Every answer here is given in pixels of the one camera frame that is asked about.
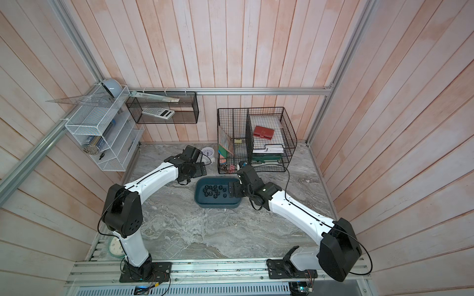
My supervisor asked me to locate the dark teal storage box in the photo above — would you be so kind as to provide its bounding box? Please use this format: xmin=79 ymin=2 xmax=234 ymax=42
xmin=195 ymin=177 xmax=241 ymax=209

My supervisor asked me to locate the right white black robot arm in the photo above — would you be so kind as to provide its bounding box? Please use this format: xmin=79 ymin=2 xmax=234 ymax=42
xmin=230 ymin=162 xmax=367 ymax=282

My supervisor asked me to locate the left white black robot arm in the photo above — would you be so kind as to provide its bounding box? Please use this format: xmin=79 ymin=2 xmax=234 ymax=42
xmin=98 ymin=146 xmax=207 ymax=282

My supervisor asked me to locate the small white alarm clock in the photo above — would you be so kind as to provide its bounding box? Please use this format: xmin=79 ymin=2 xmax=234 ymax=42
xmin=201 ymin=147 xmax=216 ymax=164

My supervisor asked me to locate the white tray in organizer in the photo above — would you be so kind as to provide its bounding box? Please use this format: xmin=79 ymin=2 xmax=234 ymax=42
xmin=253 ymin=144 xmax=285 ymax=154

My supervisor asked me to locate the white calculator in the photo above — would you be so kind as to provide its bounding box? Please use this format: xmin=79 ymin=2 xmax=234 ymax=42
xmin=142 ymin=107 xmax=175 ymax=120

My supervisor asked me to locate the red wallet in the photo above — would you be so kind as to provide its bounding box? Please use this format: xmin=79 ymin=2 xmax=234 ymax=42
xmin=253 ymin=125 xmax=275 ymax=140

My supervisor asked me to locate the clear plastic ruler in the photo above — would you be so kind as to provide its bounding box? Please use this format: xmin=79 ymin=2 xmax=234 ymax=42
xmin=130 ymin=91 xmax=180 ymax=103

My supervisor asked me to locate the grey computer mouse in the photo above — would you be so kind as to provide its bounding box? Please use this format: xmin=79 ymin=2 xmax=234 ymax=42
xmin=101 ymin=78 xmax=123 ymax=99

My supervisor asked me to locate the black wire desk organizer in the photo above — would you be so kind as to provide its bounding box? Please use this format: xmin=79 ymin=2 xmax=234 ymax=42
xmin=217 ymin=107 xmax=297 ymax=174

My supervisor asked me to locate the black wire wall basket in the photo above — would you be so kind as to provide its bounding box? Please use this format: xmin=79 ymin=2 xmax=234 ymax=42
xmin=126 ymin=91 xmax=199 ymax=125

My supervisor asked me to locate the white wire wall shelf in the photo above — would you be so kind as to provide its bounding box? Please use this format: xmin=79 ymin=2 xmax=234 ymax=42
xmin=65 ymin=85 xmax=144 ymax=172

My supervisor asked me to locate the green round wall clock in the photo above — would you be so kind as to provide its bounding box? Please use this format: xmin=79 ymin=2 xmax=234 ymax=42
xmin=108 ymin=237 xmax=125 ymax=259

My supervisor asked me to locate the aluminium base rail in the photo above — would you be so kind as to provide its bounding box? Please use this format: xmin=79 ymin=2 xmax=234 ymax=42
xmin=64 ymin=255 xmax=372 ymax=287

